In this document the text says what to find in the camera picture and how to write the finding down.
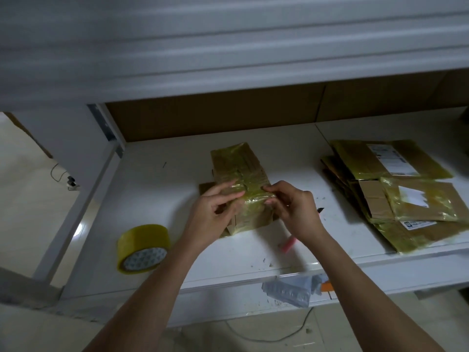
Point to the person's right hand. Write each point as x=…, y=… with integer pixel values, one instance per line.
x=297, y=209

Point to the person's left hand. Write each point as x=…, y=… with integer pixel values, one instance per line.
x=209, y=216

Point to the pink utility knife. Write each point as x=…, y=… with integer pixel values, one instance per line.
x=289, y=243

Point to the white metal shelf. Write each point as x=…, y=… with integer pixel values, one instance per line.
x=168, y=172

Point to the yellow tape roll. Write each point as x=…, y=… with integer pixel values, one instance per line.
x=135, y=238

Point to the stack of cardboard boxes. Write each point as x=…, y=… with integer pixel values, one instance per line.
x=399, y=190

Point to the person's right forearm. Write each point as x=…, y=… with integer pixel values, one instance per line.
x=374, y=300

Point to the person's left forearm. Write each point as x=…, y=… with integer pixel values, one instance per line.
x=139, y=304

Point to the orange plastic object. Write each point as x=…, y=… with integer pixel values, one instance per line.
x=327, y=286

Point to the white power strip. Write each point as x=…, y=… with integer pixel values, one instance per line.
x=72, y=182

